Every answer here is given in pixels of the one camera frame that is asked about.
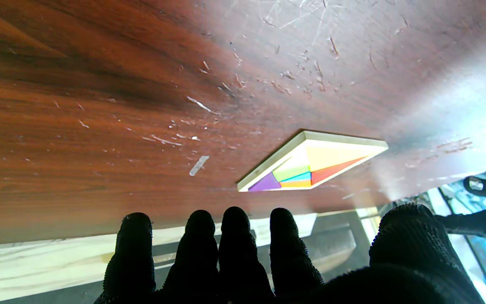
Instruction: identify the blue small tangram triangle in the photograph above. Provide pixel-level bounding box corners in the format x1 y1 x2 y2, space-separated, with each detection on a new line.
280 171 312 183

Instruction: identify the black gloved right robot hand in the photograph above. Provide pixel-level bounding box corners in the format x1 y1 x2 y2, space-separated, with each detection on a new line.
94 203 486 304

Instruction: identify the red large tangram triangle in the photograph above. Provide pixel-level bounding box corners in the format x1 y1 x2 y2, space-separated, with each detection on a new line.
310 156 369 185

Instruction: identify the green tangram square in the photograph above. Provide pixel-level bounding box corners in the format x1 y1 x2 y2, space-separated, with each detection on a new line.
272 164 311 182

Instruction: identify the orange tangram parallelogram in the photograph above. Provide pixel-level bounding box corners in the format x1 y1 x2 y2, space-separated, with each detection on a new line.
280 179 313 189

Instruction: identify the marble coffee table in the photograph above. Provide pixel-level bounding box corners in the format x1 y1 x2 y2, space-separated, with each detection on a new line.
0 213 318 304

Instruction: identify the natural wood small tangram triangle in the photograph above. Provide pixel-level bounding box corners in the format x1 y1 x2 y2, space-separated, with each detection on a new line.
283 150 310 170

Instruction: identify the yellow large tangram triangle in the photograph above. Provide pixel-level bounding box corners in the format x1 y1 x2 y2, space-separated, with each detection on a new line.
305 146 382 172

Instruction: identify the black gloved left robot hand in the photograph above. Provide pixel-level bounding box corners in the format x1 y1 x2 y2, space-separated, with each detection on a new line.
435 176 486 237

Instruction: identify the clear tape strip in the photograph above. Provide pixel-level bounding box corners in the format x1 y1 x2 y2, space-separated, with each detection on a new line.
189 155 210 177

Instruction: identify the wooden square puzzle tray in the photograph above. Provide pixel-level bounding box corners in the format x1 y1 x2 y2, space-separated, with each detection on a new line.
237 130 389 193

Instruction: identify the purple medium tangram triangle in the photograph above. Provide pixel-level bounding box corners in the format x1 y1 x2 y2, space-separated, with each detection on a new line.
248 172 283 193

